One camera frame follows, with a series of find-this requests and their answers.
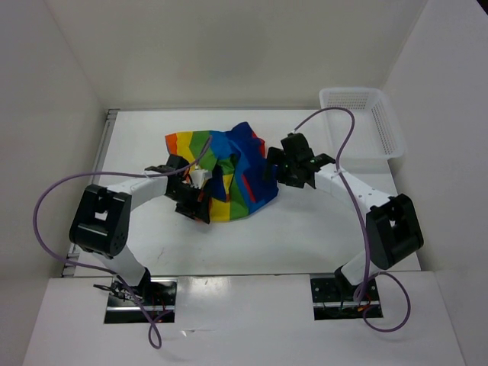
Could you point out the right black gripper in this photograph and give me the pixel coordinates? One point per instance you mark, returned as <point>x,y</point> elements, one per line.
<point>277,156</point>

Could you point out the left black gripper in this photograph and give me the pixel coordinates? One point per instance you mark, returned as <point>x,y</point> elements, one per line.
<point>198,210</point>

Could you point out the rainbow striped shorts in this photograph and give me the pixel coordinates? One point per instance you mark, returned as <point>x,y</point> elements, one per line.
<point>237,161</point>

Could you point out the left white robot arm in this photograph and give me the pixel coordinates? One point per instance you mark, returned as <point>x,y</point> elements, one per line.
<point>102,220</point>

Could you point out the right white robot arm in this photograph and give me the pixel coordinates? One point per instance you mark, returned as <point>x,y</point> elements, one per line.
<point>389,224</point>

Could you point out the white perforated plastic basket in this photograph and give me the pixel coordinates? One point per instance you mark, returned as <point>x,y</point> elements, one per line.
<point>367,117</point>

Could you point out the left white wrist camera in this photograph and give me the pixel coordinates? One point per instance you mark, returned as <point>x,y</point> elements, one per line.
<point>199,178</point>

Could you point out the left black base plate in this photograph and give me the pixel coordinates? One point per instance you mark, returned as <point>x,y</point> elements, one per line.
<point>159,304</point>

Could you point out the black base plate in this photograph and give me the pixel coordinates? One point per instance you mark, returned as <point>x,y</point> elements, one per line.
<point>159,304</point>
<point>332,301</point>

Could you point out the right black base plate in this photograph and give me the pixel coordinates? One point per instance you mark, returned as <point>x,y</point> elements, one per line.
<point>332,301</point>

